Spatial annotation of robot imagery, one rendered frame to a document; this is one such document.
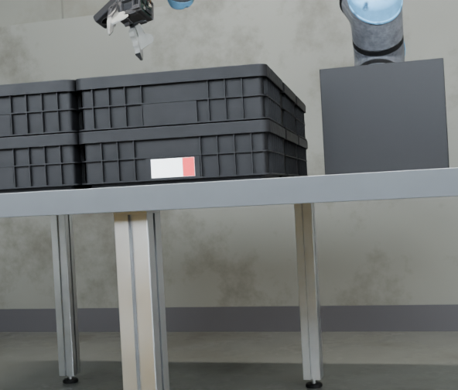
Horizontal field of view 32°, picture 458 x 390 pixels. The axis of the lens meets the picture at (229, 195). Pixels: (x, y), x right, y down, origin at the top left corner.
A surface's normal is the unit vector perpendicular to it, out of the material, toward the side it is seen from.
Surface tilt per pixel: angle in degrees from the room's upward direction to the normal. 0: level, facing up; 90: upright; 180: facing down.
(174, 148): 90
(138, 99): 90
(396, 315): 90
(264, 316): 90
